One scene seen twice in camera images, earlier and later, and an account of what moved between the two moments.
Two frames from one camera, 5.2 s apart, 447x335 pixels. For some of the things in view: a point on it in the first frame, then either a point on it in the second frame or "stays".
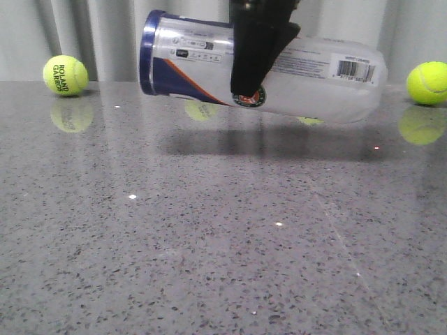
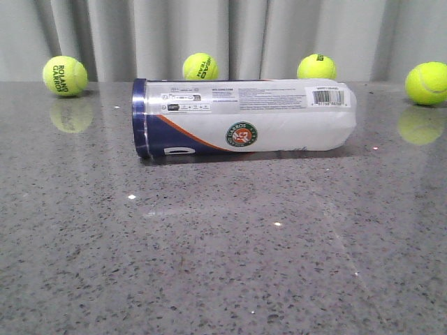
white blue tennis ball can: x=318 y=79 → x=177 y=117
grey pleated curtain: x=105 y=34 stays
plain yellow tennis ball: x=427 y=84 stays
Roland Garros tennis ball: x=65 y=75 stays
